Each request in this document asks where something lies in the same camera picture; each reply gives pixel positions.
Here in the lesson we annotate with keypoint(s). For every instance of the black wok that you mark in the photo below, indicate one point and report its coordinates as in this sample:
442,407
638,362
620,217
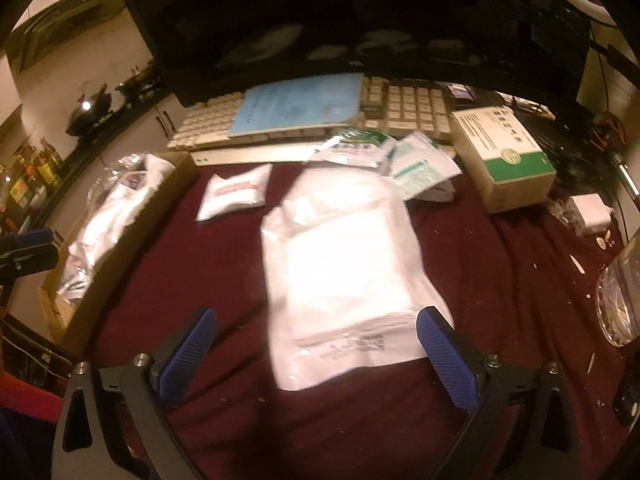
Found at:
88,112

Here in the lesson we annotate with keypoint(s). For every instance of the green white medicine box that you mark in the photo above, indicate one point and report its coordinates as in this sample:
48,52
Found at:
507,166

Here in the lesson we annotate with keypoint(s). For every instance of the brown cardboard box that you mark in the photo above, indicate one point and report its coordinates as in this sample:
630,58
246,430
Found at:
71,327

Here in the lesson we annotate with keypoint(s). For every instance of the dark cooking pot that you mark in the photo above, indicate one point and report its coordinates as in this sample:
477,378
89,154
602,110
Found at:
141,83

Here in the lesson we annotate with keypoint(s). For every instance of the beige mechanical keyboard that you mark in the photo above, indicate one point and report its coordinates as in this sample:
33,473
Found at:
396,107

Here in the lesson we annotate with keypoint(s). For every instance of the black TCL monitor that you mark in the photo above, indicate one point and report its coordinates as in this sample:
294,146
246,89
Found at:
533,48

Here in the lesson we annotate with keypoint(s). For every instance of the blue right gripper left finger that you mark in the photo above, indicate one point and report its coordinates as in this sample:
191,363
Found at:
178,357

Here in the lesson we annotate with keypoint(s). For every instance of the white red tissue packet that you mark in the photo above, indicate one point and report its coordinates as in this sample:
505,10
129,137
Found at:
243,191

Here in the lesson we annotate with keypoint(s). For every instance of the clear plastic bag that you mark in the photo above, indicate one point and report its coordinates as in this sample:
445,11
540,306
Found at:
114,202

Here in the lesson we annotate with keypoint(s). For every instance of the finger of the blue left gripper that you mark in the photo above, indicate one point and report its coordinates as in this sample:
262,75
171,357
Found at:
27,261
26,240

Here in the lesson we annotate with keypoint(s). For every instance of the clear bag of white gauze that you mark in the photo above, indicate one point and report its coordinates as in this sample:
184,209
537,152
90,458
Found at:
344,275

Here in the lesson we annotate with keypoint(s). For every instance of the dark red table cloth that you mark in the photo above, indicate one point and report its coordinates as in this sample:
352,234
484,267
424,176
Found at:
519,285

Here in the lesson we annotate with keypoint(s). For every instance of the green white sachet packet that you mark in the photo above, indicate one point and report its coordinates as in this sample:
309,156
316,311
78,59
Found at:
422,171
355,147

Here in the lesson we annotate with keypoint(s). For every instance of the white power adapter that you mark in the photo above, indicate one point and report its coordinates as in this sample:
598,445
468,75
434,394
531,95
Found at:
588,214

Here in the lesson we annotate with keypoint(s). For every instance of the blue paper booklet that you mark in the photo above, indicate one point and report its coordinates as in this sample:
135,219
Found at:
316,101

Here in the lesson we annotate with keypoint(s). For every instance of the clear glass cup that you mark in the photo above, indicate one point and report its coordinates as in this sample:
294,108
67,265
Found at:
617,296

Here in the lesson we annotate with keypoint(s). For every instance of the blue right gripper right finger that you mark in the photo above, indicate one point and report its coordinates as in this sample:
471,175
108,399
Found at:
458,364

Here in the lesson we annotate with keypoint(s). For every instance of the range hood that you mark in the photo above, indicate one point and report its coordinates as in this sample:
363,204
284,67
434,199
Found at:
39,36

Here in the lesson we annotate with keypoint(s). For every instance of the oil bottle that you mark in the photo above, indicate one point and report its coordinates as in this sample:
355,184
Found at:
50,163

